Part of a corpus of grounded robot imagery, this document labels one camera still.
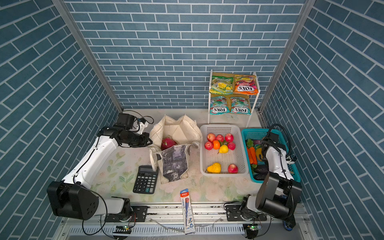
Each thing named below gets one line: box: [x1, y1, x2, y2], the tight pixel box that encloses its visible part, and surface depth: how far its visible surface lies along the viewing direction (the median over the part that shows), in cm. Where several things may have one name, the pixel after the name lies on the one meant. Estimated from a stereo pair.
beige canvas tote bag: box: [149, 114, 203, 184], surface depth 84 cm
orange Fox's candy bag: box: [234, 75, 259, 95], surface depth 86 cm
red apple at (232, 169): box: [227, 163, 239, 174], surface depth 86 cm
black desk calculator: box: [133, 165, 159, 195], surface depth 84 cm
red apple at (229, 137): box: [224, 133, 234, 143], surface depth 101 cm
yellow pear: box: [207, 162, 222, 174], surface depth 86 cm
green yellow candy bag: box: [209, 75, 234, 96], surface depth 85 cm
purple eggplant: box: [254, 167, 269, 176], surface depth 86 cm
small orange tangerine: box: [213, 139, 221, 150], surface depth 96 cm
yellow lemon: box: [219, 144, 229, 154], surface depth 96 cm
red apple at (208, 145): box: [204, 141, 214, 151], surface depth 96 cm
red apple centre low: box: [215, 134, 225, 142], surface depth 101 cm
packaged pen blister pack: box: [180, 188, 196, 235], surface depth 75 cm
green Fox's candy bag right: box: [230, 96, 252, 115], surface depth 100 cm
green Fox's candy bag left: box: [210, 96, 231, 115], surface depth 99 cm
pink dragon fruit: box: [160, 138, 178, 151], surface depth 92 cm
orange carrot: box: [247, 146, 258, 165], surface depth 95 cm
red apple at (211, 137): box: [207, 133, 216, 142], surface depth 100 cm
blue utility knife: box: [283, 217, 296, 231], surface depth 71 cm
